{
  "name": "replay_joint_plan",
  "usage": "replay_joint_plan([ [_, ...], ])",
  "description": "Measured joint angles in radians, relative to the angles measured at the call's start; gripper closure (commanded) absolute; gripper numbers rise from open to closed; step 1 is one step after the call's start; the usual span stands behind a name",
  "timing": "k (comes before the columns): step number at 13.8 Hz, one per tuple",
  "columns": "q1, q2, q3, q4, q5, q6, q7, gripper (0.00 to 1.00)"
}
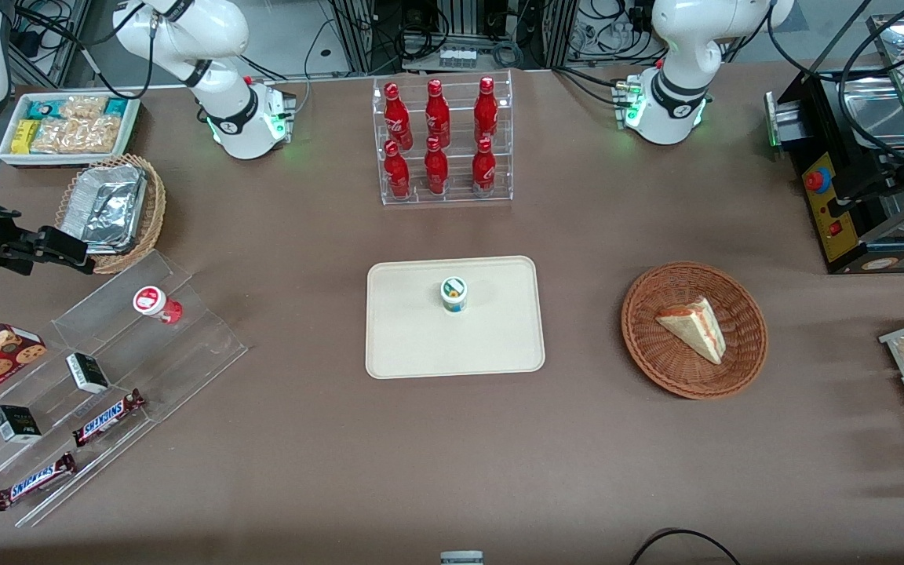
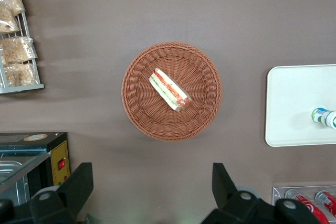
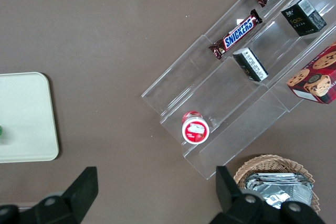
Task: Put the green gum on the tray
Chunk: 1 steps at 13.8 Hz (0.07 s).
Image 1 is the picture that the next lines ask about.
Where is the green gum bottle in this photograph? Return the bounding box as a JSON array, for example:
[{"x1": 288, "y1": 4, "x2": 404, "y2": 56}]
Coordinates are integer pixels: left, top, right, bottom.
[{"x1": 440, "y1": 276, "x2": 469, "y2": 314}]

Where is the foil tray stack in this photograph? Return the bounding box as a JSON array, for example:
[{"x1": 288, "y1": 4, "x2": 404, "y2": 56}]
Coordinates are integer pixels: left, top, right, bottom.
[{"x1": 57, "y1": 163, "x2": 148, "y2": 256}]

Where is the red gum bottle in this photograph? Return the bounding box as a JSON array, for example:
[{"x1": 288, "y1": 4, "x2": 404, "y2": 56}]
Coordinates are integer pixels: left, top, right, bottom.
[{"x1": 133, "y1": 286, "x2": 184, "y2": 325}]

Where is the beige plastic tray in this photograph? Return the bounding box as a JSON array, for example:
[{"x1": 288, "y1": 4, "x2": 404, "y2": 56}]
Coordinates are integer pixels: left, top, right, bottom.
[{"x1": 365, "y1": 256, "x2": 545, "y2": 380}]

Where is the white plastic bin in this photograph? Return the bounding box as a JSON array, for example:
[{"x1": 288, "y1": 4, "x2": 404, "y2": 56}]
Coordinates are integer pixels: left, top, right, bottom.
[{"x1": 0, "y1": 92, "x2": 141, "y2": 168}]

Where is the yellow snack packet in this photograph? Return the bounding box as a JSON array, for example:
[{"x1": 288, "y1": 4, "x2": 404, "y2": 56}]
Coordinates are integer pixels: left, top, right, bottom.
[{"x1": 11, "y1": 119, "x2": 41, "y2": 155}]

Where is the light wicker basket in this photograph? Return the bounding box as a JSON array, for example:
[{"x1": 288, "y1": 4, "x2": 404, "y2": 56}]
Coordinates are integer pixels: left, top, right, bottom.
[{"x1": 54, "y1": 154, "x2": 166, "y2": 274}]

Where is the clear cracker bag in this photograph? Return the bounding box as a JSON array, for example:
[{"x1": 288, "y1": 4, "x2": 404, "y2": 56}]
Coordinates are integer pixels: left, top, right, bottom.
[
  {"x1": 58, "y1": 94, "x2": 110, "y2": 120},
  {"x1": 31, "y1": 116, "x2": 123, "y2": 155}
]

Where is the black tissue pack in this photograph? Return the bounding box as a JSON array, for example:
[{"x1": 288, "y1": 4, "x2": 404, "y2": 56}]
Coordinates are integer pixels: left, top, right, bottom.
[
  {"x1": 0, "y1": 405, "x2": 42, "y2": 444},
  {"x1": 66, "y1": 352, "x2": 110, "y2": 394}
]

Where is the clear acrylic stepped stand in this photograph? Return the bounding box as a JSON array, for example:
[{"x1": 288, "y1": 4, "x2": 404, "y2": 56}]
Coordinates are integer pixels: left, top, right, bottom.
[{"x1": 0, "y1": 250, "x2": 249, "y2": 528}]

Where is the Snickers chocolate bar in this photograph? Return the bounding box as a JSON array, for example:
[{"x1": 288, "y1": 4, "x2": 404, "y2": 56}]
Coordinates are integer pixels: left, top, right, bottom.
[
  {"x1": 0, "y1": 452, "x2": 77, "y2": 512},
  {"x1": 72, "y1": 389, "x2": 146, "y2": 448}
]

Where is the red cola bottle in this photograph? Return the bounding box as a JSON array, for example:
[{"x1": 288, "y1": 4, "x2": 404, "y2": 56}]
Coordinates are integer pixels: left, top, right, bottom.
[
  {"x1": 425, "y1": 78, "x2": 451, "y2": 148},
  {"x1": 424, "y1": 137, "x2": 450, "y2": 195},
  {"x1": 474, "y1": 76, "x2": 499, "y2": 142},
  {"x1": 384, "y1": 82, "x2": 414, "y2": 150},
  {"x1": 384, "y1": 140, "x2": 411, "y2": 199},
  {"x1": 472, "y1": 137, "x2": 497, "y2": 197}
]

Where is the clear acrylic bottle rack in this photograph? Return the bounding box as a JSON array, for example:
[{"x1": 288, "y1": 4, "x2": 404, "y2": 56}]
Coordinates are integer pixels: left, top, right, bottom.
[{"x1": 372, "y1": 69, "x2": 514, "y2": 206}]

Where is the brown round wicker basket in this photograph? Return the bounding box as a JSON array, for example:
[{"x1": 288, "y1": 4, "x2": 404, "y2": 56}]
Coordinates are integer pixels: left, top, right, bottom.
[{"x1": 621, "y1": 261, "x2": 769, "y2": 400}]

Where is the triangle sandwich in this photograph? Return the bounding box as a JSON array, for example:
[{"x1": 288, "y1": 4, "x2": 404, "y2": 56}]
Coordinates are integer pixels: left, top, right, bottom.
[{"x1": 654, "y1": 296, "x2": 727, "y2": 366}]

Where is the black machine with red button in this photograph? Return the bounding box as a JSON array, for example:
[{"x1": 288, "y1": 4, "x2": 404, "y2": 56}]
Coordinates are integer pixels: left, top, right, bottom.
[{"x1": 764, "y1": 0, "x2": 904, "y2": 275}]

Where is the aluminium frame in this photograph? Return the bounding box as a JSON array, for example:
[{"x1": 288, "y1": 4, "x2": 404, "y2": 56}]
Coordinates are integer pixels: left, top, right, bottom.
[{"x1": 9, "y1": 0, "x2": 92, "y2": 99}]

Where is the black looped cable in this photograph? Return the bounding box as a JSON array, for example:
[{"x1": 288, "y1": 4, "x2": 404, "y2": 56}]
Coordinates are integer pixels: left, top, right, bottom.
[{"x1": 629, "y1": 527, "x2": 743, "y2": 565}]

